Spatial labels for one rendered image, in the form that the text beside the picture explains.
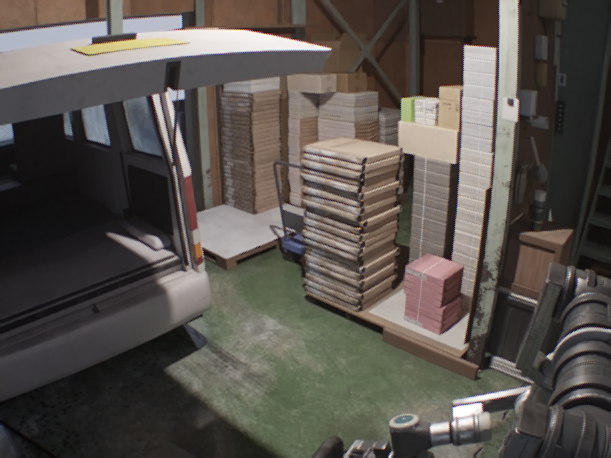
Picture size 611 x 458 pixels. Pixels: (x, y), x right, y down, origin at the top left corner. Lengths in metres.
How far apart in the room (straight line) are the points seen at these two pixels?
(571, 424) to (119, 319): 2.21
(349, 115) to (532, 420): 4.19
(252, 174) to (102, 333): 2.71
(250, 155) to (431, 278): 2.39
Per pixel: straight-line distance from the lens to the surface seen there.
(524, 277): 2.62
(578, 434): 0.64
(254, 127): 4.60
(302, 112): 4.79
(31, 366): 2.46
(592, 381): 0.72
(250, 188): 4.73
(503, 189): 2.42
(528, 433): 0.62
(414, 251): 3.34
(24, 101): 1.12
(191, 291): 2.72
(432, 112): 3.07
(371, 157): 2.83
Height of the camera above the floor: 1.77
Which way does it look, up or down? 22 degrees down
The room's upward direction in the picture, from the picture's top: 1 degrees counter-clockwise
